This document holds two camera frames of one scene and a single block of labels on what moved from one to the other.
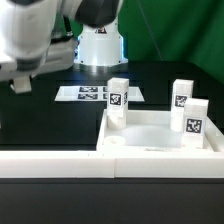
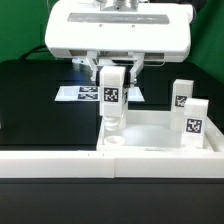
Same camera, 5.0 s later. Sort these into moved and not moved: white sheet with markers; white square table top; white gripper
Moved: white gripper
Not moved: white square table top; white sheet with markers
